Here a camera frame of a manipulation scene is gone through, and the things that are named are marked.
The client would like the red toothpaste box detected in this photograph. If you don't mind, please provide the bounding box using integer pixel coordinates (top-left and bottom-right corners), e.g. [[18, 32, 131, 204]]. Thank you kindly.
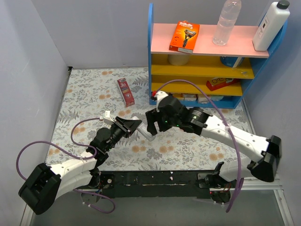
[[117, 78, 135, 107]]

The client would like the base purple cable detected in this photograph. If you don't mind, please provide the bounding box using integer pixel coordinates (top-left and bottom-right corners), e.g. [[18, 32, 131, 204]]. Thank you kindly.
[[72, 188, 116, 214]]

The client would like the white cup on shelf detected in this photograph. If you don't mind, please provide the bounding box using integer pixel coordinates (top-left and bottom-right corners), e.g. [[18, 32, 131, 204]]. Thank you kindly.
[[167, 54, 190, 66]]

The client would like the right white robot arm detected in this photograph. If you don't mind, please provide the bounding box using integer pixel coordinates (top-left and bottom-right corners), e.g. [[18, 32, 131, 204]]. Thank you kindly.
[[146, 94, 282, 187]]

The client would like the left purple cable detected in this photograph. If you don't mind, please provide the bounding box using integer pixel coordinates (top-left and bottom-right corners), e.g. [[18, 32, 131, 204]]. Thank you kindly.
[[16, 117, 102, 181]]

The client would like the white remote control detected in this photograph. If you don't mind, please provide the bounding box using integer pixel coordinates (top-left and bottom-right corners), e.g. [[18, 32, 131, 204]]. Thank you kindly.
[[131, 116, 156, 142]]

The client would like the clear plastic water bottle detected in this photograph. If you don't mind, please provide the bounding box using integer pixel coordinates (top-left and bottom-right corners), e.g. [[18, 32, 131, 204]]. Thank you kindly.
[[212, 0, 242, 46]]

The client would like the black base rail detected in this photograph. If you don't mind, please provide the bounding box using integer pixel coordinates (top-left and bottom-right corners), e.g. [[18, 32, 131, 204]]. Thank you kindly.
[[98, 170, 236, 203]]

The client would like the floral table mat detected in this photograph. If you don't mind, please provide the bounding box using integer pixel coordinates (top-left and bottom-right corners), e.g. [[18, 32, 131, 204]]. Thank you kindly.
[[46, 68, 237, 171]]

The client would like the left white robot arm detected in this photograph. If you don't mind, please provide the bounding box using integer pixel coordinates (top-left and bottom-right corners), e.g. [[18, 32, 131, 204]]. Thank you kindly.
[[18, 117, 143, 215]]

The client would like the orange razor box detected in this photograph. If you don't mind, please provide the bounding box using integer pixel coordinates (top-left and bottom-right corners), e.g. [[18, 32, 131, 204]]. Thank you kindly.
[[169, 21, 200, 54]]

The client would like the blue yellow pink shelf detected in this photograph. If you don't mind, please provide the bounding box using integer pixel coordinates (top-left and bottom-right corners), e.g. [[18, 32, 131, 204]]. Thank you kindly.
[[148, 4, 287, 109]]

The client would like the blue white container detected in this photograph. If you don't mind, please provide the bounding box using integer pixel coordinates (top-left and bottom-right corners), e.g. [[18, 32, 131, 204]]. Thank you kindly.
[[220, 56, 244, 68]]

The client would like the white bottle black cap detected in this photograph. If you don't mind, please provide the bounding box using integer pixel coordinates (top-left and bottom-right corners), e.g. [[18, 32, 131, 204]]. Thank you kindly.
[[252, 0, 290, 51]]

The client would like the red box on shelf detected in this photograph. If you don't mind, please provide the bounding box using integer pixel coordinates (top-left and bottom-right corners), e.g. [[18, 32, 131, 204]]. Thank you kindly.
[[206, 77, 240, 91]]

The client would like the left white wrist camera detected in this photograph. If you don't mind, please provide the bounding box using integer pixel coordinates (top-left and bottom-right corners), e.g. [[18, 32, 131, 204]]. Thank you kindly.
[[99, 110, 115, 125]]

